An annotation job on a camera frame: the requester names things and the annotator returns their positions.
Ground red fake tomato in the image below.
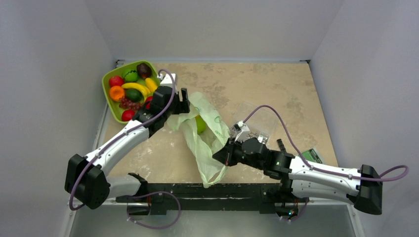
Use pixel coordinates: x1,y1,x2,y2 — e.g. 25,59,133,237
143,96,153,110

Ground green fake apple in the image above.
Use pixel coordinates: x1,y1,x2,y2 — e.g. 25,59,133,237
195,115,207,135

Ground pale green plastic bag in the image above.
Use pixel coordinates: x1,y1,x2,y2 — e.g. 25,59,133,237
167,92,230,188

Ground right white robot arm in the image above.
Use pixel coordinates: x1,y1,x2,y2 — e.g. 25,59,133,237
212,138,382,215

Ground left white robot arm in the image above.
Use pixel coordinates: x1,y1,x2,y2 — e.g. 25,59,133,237
64,86,190,210

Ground yellow fake lemon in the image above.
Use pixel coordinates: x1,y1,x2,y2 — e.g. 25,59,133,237
145,78,158,93

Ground yellow fake banana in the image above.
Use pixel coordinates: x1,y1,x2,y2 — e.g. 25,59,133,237
122,82,150,99

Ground dark green fake avocado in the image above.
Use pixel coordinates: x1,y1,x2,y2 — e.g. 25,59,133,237
125,88,143,103

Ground dark maroon fake fruit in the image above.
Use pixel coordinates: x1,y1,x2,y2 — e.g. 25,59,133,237
136,63,152,79

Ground red fake pomegranate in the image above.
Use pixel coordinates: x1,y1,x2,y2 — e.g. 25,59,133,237
121,110,136,121

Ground fake red grapes bunch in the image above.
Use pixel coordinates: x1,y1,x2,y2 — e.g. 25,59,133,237
119,96,143,111

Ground green fake watermelon ball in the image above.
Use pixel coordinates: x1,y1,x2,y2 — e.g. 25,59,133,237
123,69,139,83

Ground orange fake fruit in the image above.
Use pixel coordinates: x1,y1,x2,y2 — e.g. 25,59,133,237
109,85,125,102

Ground red fake apple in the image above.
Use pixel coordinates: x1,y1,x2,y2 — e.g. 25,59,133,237
108,75,125,87

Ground green plastic tray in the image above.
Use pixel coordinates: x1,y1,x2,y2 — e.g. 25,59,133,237
102,61,160,124

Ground green bit box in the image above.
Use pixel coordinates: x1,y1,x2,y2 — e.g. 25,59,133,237
301,148,324,164

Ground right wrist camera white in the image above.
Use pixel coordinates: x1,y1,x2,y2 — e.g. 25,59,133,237
230,121,251,142

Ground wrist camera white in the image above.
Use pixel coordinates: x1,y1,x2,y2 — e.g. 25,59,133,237
157,73,177,87
230,121,251,142

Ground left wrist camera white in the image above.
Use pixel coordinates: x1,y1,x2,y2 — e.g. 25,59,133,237
157,73,177,87

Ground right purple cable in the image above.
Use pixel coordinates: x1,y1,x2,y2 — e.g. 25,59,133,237
240,105,410,223

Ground purple cable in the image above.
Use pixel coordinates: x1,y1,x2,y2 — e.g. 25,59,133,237
69,69,182,230
240,105,410,223

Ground black aluminium base frame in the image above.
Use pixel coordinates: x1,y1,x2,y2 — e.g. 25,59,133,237
68,181,357,217

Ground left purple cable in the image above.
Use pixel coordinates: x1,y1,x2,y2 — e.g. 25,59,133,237
69,69,182,230

